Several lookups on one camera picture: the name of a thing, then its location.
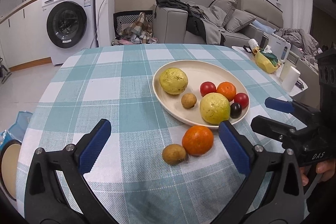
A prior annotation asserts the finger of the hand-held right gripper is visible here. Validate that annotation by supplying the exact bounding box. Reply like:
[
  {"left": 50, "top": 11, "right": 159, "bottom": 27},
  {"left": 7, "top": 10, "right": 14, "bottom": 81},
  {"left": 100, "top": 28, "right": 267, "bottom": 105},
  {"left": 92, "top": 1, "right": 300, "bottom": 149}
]
[
  {"left": 250, "top": 115, "right": 313, "bottom": 149},
  {"left": 265, "top": 97, "right": 320, "bottom": 126}
]

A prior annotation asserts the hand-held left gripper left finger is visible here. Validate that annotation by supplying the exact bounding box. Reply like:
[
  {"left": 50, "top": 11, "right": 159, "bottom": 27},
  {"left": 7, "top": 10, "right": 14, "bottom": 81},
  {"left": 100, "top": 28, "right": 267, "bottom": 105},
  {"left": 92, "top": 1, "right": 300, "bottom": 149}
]
[{"left": 24, "top": 119, "right": 112, "bottom": 224}]

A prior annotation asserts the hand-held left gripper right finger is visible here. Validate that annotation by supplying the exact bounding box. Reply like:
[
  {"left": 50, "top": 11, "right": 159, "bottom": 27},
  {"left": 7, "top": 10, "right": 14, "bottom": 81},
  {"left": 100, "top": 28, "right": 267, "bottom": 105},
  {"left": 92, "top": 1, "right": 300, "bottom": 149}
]
[{"left": 218, "top": 120, "right": 306, "bottom": 224}]

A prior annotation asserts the dark plum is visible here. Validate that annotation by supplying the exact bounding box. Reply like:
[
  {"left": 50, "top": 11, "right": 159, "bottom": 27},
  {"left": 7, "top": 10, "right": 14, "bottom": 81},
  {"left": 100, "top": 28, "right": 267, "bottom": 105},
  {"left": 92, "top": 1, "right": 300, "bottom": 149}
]
[{"left": 230, "top": 102, "right": 242, "bottom": 119}]

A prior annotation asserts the orange mandarin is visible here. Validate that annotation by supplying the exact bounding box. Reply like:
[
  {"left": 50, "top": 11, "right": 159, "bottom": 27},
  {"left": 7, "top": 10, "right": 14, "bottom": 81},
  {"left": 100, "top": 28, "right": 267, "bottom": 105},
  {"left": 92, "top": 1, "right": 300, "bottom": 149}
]
[
  {"left": 216, "top": 81, "right": 237, "bottom": 102},
  {"left": 182, "top": 125, "right": 214, "bottom": 156}
]

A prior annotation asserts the red tomato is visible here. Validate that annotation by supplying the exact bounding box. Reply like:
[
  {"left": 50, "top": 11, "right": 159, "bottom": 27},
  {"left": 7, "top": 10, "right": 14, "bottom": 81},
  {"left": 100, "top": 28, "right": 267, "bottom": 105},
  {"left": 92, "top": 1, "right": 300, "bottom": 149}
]
[
  {"left": 234, "top": 92, "right": 249, "bottom": 109},
  {"left": 200, "top": 81, "right": 217, "bottom": 97}
]

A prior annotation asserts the green-tinged yellow guava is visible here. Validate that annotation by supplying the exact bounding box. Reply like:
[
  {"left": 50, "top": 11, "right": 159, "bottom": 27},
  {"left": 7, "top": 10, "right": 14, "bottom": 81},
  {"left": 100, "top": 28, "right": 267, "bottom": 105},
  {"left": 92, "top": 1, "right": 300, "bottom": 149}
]
[{"left": 200, "top": 93, "right": 231, "bottom": 125}]

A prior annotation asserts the brown longan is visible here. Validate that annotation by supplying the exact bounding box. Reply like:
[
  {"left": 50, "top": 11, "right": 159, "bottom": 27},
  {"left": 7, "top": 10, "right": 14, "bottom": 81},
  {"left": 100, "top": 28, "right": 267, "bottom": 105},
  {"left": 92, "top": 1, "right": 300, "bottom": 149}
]
[
  {"left": 181, "top": 93, "right": 197, "bottom": 109},
  {"left": 162, "top": 144, "right": 187, "bottom": 165}
]

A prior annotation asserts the cream oval plate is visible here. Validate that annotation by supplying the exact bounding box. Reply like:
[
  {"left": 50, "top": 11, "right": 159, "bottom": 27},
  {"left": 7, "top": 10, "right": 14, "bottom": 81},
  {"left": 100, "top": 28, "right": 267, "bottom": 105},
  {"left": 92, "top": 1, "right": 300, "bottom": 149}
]
[{"left": 152, "top": 59, "right": 250, "bottom": 130}]

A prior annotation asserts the speckled yellow guava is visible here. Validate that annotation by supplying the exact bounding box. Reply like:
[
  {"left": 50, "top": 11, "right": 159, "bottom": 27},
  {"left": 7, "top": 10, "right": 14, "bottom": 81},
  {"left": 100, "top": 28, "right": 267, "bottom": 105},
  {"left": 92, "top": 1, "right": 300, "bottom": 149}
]
[{"left": 159, "top": 68, "right": 189, "bottom": 95}]

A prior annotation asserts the person's right hand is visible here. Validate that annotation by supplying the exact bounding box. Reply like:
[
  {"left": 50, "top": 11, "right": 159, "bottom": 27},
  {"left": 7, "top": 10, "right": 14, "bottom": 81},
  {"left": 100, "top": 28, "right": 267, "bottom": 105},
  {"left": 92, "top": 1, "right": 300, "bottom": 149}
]
[{"left": 299, "top": 158, "right": 336, "bottom": 187}]

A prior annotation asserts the white cup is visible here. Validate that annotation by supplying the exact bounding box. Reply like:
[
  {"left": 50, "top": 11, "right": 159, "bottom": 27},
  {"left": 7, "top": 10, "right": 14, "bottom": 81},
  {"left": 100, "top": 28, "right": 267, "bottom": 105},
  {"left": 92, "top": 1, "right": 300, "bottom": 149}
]
[
  {"left": 281, "top": 66, "right": 301, "bottom": 92},
  {"left": 279, "top": 60, "right": 293, "bottom": 82}
]

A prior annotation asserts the yellow plastic bag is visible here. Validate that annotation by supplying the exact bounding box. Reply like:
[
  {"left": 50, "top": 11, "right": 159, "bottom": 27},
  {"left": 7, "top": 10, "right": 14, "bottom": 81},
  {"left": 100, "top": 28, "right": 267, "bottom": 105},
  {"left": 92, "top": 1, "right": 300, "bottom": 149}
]
[{"left": 255, "top": 49, "right": 281, "bottom": 74}]

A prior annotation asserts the white blue appliance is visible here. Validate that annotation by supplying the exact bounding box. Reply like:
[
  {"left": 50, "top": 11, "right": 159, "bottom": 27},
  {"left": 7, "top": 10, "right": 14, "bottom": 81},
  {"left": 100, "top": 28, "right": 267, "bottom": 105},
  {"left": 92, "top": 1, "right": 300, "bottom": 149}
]
[{"left": 268, "top": 33, "right": 291, "bottom": 63}]

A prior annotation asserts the white yellow bottle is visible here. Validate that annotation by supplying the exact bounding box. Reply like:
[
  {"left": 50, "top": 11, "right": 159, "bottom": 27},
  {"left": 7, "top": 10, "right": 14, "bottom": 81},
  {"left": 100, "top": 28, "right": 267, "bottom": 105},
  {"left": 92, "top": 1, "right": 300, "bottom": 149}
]
[{"left": 248, "top": 39, "right": 260, "bottom": 54}]

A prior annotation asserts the grey crumpled blanket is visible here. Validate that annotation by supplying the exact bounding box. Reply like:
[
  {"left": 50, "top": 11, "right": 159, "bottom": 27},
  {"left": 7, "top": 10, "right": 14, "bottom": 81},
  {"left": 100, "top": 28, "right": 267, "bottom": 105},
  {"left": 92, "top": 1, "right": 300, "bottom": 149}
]
[{"left": 274, "top": 28, "right": 320, "bottom": 62}]

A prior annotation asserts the blue plastic bag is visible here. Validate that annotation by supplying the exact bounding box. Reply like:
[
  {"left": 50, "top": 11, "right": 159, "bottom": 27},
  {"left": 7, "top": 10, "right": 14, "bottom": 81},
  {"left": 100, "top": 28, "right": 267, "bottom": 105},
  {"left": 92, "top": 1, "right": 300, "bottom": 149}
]
[{"left": 0, "top": 111, "right": 33, "bottom": 151}]

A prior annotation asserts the light blue cloth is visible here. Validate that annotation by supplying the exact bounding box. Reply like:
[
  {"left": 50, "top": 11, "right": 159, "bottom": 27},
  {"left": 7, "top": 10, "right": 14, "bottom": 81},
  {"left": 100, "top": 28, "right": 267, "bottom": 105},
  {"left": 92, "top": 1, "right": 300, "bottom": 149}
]
[{"left": 252, "top": 20, "right": 276, "bottom": 33}]

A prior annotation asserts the round tan stool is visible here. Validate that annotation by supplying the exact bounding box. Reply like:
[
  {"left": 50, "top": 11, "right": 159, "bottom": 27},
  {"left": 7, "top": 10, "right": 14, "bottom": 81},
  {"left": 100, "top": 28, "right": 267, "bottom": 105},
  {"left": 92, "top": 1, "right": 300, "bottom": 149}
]
[{"left": 0, "top": 139, "right": 23, "bottom": 201}]

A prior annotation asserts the grey sofa cushion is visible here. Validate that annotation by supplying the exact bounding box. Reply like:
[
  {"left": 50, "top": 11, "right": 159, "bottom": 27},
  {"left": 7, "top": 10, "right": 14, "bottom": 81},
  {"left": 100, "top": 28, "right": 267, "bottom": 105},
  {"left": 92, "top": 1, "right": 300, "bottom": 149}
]
[
  {"left": 224, "top": 9, "right": 257, "bottom": 33},
  {"left": 210, "top": 0, "right": 238, "bottom": 28}
]

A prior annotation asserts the pile of dark clothes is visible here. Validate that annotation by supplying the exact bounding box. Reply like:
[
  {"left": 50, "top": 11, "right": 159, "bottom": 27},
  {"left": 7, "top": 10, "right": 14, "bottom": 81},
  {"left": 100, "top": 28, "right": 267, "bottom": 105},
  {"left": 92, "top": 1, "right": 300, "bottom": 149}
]
[{"left": 155, "top": 0, "right": 226, "bottom": 46}]

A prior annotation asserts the plaid cloth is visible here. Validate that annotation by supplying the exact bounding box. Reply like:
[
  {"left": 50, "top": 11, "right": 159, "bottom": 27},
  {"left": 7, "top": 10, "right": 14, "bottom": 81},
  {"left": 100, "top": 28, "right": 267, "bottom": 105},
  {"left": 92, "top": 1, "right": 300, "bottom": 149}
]
[{"left": 119, "top": 12, "right": 154, "bottom": 43}]

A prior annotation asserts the black patterned laundry basket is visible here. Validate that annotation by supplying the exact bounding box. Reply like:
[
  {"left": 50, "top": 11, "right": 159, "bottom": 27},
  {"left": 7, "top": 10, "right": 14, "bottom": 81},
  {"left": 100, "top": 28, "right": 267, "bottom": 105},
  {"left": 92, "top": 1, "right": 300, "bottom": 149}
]
[{"left": 113, "top": 10, "right": 154, "bottom": 41}]

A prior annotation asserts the white kitchen counter cabinet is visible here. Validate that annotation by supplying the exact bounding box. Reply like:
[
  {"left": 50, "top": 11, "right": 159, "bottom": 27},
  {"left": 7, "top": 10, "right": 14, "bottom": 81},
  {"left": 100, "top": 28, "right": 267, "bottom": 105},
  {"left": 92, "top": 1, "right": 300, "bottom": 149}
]
[{"left": 0, "top": 0, "right": 53, "bottom": 71}]

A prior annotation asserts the grey sofa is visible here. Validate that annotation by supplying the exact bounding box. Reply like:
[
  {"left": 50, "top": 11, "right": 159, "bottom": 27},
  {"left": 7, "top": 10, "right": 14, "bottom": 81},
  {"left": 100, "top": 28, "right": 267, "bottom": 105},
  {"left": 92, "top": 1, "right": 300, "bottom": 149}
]
[{"left": 153, "top": 0, "right": 284, "bottom": 49}]

